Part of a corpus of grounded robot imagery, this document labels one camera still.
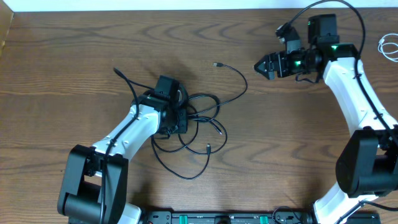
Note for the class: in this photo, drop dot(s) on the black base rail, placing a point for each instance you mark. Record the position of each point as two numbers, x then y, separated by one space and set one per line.
281 216

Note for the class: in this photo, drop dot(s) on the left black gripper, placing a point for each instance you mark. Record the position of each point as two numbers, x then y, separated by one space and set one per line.
183 126

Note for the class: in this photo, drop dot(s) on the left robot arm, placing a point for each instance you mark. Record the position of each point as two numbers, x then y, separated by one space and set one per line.
94 186

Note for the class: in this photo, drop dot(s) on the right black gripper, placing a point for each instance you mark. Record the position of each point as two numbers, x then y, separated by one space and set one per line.
278 59

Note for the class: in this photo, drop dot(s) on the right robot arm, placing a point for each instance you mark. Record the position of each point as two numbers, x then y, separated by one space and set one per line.
367 167

